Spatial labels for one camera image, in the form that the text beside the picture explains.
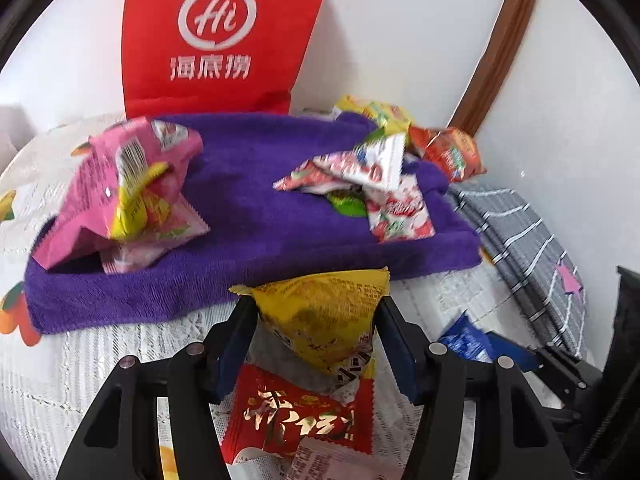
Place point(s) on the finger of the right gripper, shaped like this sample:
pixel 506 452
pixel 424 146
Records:
pixel 523 357

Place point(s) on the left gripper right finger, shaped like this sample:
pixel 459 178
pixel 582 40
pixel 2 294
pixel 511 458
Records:
pixel 513 436

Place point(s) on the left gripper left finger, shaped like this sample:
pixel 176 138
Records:
pixel 118 436

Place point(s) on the blue snack packet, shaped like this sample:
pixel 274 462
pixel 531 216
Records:
pixel 468 341

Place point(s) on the red gold snack packet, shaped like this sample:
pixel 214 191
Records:
pixel 271 416

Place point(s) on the strawberry print snack packet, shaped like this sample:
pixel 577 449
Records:
pixel 399 215

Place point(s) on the yellow snack packet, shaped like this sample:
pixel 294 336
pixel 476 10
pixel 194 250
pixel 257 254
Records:
pixel 326 319

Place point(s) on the pale pink peach packet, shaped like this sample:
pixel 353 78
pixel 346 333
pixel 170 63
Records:
pixel 169 226

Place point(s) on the green chicken snack packet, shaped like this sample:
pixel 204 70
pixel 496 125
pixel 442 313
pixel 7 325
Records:
pixel 348 199

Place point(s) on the large pink snack bag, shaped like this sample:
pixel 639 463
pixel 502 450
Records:
pixel 103 206

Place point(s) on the pink white label packet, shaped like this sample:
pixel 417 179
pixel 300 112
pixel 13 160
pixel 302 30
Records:
pixel 319 460

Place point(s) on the fruit print tablecloth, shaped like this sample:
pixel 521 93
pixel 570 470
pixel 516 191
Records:
pixel 46 388

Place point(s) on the grey checked cloth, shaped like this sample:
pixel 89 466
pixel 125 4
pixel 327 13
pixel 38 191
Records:
pixel 530 259

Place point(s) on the orange chips bag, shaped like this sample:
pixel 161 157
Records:
pixel 451 150

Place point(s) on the purple towel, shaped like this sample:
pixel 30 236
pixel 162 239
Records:
pixel 256 234

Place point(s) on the yellow chips bag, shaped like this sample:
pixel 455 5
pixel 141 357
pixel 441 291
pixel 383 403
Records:
pixel 392 118

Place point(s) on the red paper shopping bag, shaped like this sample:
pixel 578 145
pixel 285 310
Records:
pixel 210 56

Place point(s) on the brown wooden door frame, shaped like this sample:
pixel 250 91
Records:
pixel 494 65

